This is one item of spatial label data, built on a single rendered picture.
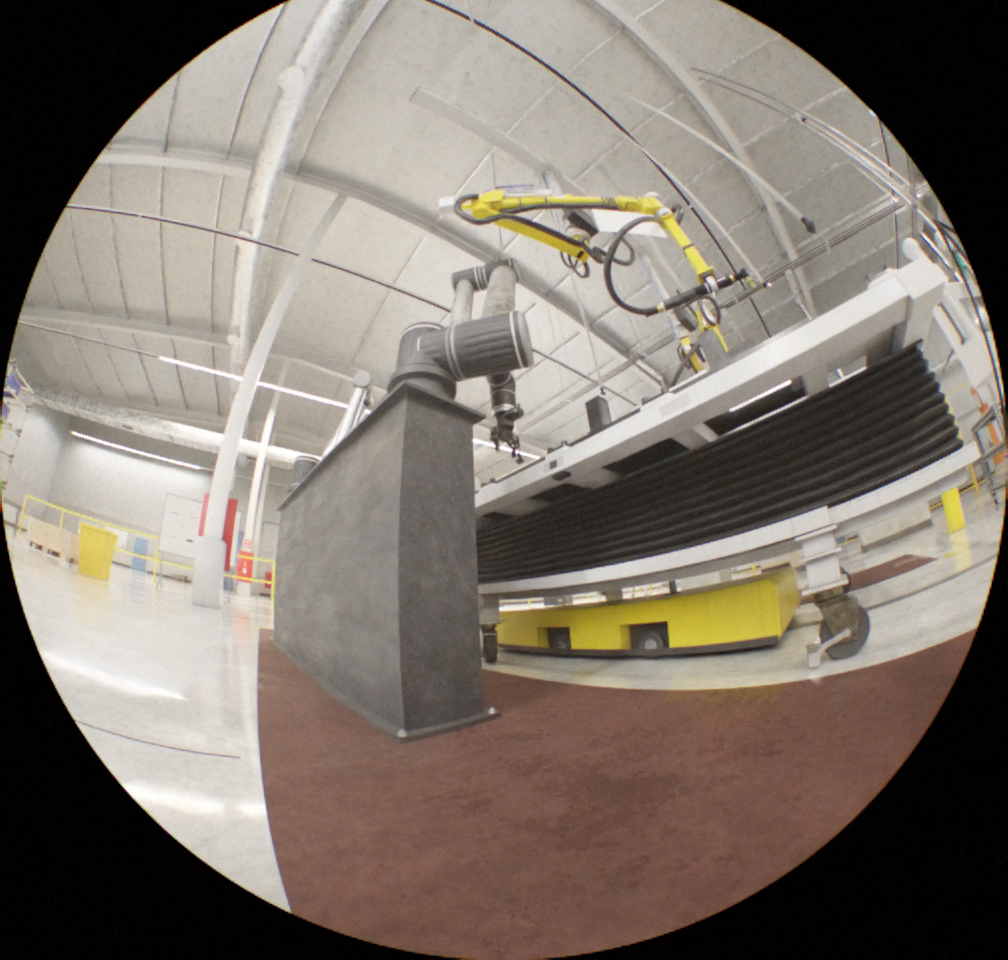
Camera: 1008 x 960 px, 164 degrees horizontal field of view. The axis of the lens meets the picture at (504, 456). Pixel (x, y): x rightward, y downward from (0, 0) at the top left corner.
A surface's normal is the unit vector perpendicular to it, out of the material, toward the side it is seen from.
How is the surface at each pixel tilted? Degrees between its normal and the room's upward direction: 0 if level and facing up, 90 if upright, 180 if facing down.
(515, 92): 175
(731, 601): 90
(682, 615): 90
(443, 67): 175
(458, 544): 90
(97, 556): 94
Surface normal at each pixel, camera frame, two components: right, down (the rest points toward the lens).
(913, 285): -0.79, -0.20
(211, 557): 0.61, -0.35
